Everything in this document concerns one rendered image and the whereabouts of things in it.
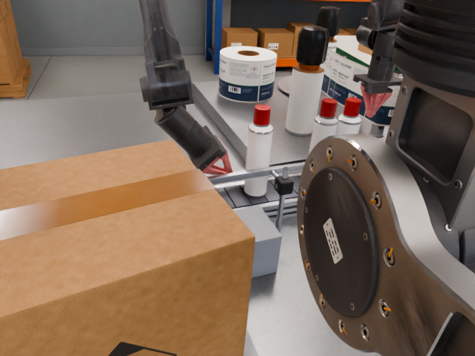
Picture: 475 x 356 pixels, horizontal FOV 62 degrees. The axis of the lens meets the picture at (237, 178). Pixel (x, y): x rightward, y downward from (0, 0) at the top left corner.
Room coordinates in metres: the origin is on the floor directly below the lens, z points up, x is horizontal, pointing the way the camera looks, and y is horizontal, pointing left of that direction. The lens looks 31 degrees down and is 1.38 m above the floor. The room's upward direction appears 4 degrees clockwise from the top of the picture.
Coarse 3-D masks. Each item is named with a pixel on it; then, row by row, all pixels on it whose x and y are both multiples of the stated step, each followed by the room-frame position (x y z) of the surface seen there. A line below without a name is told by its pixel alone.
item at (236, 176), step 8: (264, 168) 0.72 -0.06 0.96; (272, 168) 0.72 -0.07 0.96; (280, 168) 0.73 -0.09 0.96; (296, 168) 0.74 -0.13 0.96; (208, 176) 0.68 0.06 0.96; (216, 176) 0.68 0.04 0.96; (224, 176) 0.68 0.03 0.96; (232, 176) 0.69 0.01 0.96; (240, 176) 0.69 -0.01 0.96; (248, 176) 0.70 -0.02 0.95; (256, 176) 0.71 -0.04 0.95
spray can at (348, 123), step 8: (352, 104) 0.82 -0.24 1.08; (360, 104) 0.83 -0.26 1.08; (344, 112) 0.83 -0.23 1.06; (352, 112) 0.82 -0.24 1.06; (344, 120) 0.82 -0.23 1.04; (352, 120) 0.81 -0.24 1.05; (360, 120) 0.82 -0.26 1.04; (336, 128) 0.83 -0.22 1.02; (344, 128) 0.81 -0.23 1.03; (352, 128) 0.81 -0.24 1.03
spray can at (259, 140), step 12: (264, 108) 0.75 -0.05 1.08; (264, 120) 0.74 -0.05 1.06; (252, 132) 0.74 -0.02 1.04; (264, 132) 0.73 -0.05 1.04; (252, 144) 0.73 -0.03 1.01; (264, 144) 0.73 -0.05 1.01; (252, 156) 0.73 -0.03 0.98; (264, 156) 0.73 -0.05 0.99; (252, 168) 0.73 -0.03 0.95; (252, 180) 0.73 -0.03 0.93; (264, 180) 0.74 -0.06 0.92; (252, 192) 0.73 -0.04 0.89; (264, 192) 0.74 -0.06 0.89
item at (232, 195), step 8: (296, 176) 0.84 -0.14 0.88; (240, 184) 0.78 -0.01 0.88; (272, 184) 0.80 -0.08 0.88; (296, 184) 0.80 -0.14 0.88; (224, 192) 0.75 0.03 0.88; (232, 192) 0.75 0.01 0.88; (240, 192) 0.75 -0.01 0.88; (272, 192) 0.76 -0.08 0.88; (296, 192) 0.77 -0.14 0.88; (224, 200) 0.71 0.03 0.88; (232, 200) 0.72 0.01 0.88; (240, 200) 0.72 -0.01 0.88; (248, 200) 0.72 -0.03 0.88; (256, 200) 0.72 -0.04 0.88; (264, 200) 0.72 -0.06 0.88; (272, 200) 0.73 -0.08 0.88; (232, 208) 0.69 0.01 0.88
